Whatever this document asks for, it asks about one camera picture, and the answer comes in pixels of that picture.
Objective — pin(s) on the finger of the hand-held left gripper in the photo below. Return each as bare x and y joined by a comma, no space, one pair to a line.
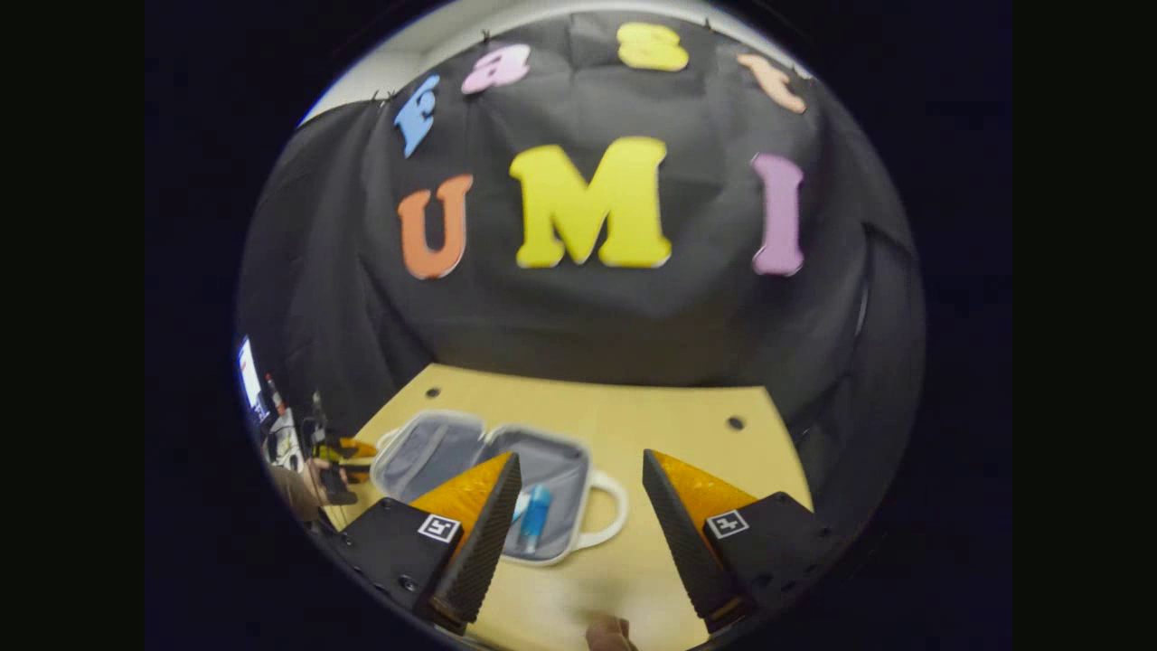
355,473
348,448

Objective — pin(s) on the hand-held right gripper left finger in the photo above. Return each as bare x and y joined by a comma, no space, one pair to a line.
484,551

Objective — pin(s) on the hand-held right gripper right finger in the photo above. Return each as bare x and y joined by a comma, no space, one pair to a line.
682,542

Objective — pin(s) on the clear blue skin care sachet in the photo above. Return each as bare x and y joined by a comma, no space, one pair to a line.
519,508

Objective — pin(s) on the blue skin care bottle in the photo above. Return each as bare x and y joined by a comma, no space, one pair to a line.
535,520

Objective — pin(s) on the white suitcase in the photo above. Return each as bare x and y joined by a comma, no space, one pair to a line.
560,461

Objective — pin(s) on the red and white desk clutter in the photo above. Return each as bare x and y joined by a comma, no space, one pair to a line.
282,425

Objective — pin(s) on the computer monitor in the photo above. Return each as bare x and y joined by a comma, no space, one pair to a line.
249,371

